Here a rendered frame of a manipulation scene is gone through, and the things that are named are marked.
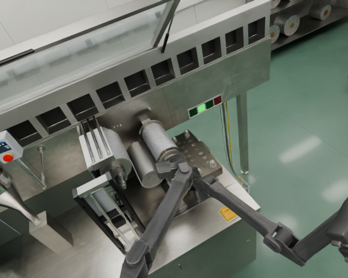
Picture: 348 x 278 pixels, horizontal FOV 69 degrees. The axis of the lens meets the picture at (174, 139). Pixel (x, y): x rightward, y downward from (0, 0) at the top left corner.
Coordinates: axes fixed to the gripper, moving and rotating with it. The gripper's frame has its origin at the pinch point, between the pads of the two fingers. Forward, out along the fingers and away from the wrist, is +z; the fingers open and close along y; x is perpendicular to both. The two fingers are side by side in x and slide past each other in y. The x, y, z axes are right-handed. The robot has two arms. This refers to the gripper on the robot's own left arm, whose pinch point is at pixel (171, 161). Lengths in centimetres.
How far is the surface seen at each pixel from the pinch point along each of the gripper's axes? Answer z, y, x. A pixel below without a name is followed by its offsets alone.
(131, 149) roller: 23.1, -13.8, 13.5
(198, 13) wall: 231, 167, 140
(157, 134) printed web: 11.3, 1.4, 14.8
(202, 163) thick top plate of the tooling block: 22.5, 18.8, -12.8
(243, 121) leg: 76, 80, -10
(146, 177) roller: 8.3, -13.7, -1.9
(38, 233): 17, -73, -2
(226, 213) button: 7.2, 14.6, -39.1
